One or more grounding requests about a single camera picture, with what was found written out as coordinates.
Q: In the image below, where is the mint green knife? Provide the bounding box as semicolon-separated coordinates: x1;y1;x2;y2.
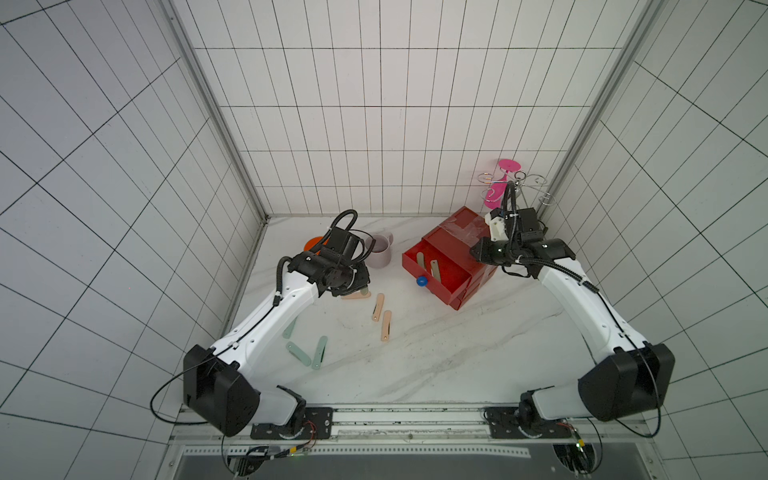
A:
311;336;328;370
286;341;313;367
282;319;297;340

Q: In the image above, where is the red drawer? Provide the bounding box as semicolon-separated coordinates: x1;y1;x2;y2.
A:
402;235;484;310

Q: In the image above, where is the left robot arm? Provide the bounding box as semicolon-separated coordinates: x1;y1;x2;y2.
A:
182;227;371;437

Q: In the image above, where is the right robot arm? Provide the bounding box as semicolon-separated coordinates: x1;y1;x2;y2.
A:
470;207;675;437

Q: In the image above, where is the red drawer cabinet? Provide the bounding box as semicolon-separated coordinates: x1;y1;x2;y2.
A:
422;206;497;310

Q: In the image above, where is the orange bowl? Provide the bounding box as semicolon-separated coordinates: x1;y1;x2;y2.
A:
304;237;322;251

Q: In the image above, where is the peach knife horizontal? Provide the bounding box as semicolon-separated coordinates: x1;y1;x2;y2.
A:
342;290;371;300

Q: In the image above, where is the mauve mug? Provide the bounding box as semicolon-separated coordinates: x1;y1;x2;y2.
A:
365;232;394;269

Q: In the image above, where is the peach knife middle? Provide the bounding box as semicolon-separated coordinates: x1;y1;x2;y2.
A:
372;293;385;322

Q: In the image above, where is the peach knife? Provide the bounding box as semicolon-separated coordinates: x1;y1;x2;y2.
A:
372;293;385;322
381;310;392;342

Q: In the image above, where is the pink hourglass stand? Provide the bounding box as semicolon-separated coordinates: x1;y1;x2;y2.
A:
479;158;521;210

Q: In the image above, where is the peach knife right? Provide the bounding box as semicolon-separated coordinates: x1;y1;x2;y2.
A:
381;310;392;342

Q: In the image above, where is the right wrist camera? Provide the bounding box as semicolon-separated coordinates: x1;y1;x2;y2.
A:
484;212;508;242

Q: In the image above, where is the silver wire rack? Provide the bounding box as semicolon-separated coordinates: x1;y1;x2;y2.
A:
477;171;553;208

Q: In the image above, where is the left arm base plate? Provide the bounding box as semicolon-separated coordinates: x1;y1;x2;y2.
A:
250;407;334;442

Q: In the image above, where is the aluminium rail frame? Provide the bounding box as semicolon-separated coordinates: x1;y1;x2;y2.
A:
157;404;669;479

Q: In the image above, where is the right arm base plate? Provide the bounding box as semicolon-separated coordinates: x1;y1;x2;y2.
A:
482;406;572;440

